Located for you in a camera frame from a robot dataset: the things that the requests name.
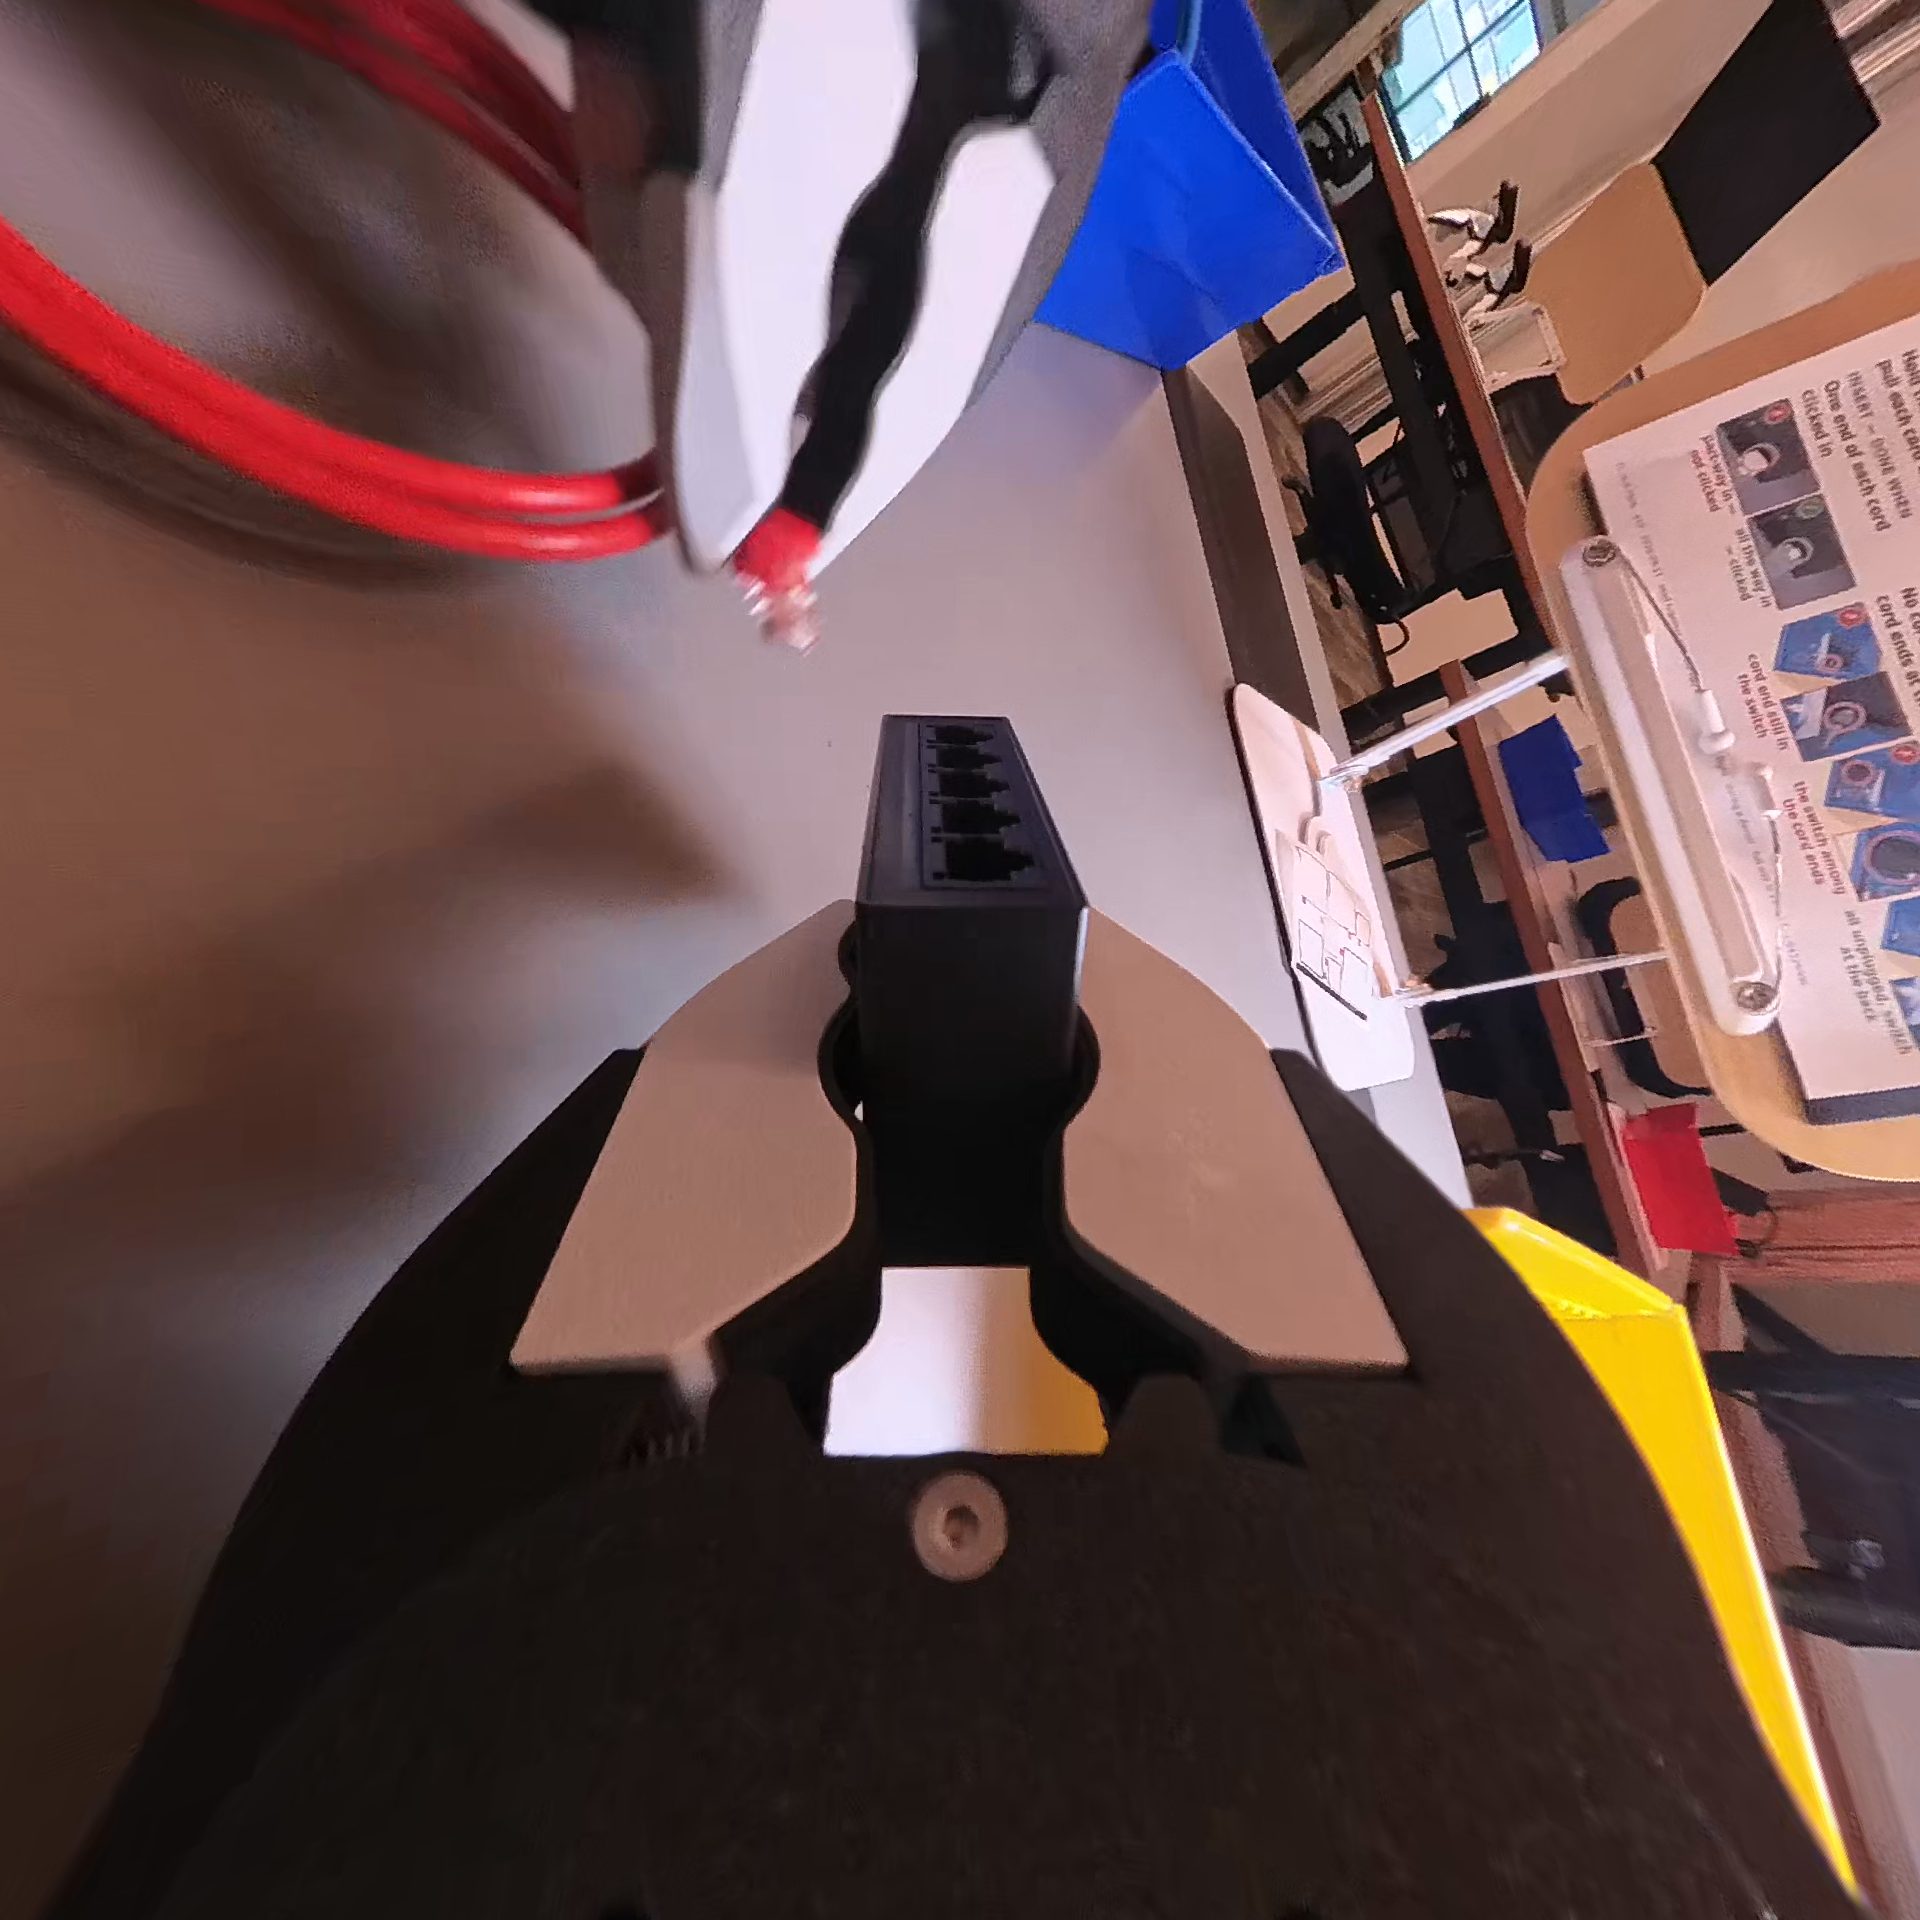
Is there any black office chair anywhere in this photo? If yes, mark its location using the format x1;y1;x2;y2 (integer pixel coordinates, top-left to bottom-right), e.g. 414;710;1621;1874
1293;417;1414;623

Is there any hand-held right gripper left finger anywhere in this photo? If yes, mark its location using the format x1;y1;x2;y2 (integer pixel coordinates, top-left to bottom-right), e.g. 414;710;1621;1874
510;902;885;1419

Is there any instruction sheet on wooden board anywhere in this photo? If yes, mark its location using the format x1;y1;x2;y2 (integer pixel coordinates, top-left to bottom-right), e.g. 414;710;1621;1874
1527;299;1920;1187

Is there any window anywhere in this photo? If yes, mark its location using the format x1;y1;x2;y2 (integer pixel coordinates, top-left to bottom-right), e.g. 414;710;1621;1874
1375;0;1550;153

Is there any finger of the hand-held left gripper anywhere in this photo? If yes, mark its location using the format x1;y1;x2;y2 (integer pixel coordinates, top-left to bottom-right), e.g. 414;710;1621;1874
787;127;1056;575
655;0;920;572

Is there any black network switch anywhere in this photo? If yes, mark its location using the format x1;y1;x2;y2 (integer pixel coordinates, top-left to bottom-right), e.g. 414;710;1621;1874
852;713;1092;1279

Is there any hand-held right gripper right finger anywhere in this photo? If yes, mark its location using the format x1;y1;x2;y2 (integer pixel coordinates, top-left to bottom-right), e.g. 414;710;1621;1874
1040;910;1412;1379

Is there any blue plastic bin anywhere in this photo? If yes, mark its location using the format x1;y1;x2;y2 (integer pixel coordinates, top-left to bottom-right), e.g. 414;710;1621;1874
1030;0;1345;372

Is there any clear acrylic bar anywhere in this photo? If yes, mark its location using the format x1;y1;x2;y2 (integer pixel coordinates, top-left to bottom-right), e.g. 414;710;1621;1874
1557;538;1790;1039

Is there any red ethernet cable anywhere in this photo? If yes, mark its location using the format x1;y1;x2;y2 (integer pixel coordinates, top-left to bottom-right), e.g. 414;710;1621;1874
0;0;828;657

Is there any white card stand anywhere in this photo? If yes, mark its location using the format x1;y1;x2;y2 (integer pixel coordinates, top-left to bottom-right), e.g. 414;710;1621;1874
1230;681;1421;1092

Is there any wooden chair back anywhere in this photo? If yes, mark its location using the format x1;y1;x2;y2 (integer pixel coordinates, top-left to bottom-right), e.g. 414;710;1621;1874
1528;163;1712;407

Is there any red tape flag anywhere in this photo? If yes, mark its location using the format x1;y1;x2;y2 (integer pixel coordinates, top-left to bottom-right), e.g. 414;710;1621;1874
1616;1102;1742;1265

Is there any blue tape flag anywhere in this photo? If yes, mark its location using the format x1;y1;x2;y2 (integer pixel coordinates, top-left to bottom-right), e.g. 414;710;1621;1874
1497;716;1616;867

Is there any yellow plastic bin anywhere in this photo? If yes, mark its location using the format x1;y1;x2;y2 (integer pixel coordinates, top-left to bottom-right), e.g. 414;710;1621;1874
1468;1205;1870;1920

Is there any printed instruction sheet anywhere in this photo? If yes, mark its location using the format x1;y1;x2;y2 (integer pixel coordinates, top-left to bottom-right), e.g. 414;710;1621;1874
1579;317;1920;1129

